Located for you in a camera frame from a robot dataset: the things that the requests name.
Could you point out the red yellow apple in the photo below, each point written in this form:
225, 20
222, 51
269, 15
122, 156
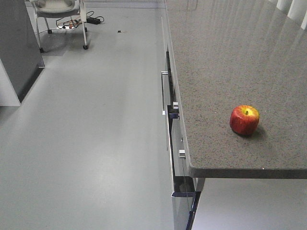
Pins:
244, 120

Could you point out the grey stone kitchen counter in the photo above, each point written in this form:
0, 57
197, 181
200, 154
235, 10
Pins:
227, 53

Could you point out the black power adapter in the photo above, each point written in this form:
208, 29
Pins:
93, 20

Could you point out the white power strip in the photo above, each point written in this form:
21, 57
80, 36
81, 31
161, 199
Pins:
65, 28

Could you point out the dark grey cabinet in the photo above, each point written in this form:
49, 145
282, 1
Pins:
20, 59

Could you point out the white office chair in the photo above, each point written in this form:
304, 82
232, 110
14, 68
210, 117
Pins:
59, 9

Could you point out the upper silver drawer handle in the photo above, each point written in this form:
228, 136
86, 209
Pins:
163, 74

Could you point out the silver drawer handle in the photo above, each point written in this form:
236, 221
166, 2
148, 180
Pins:
170, 150
163, 74

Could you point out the lower silver drawer handle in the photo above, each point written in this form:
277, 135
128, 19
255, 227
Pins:
170, 150

